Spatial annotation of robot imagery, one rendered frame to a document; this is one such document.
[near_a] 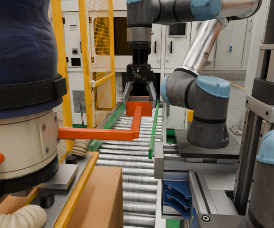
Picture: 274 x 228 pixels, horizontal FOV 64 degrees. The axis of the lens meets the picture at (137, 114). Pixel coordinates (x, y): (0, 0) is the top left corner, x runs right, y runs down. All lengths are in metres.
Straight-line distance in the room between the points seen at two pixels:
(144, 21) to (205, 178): 0.54
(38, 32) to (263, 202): 0.44
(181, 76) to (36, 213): 0.65
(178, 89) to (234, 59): 9.39
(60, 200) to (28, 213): 0.11
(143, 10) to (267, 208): 0.54
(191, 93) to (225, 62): 9.31
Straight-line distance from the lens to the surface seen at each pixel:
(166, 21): 0.74
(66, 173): 0.54
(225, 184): 0.80
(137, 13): 0.67
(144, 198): 1.34
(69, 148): 1.84
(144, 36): 0.66
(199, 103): 0.78
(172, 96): 0.84
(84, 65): 2.12
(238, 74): 10.17
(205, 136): 0.79
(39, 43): 0.43
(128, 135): 0.49
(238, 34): 10.19
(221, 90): 0.76
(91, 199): 0.70
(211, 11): 0.66
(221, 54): 10.01
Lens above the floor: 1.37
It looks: 17 degrees down
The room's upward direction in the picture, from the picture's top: straight up
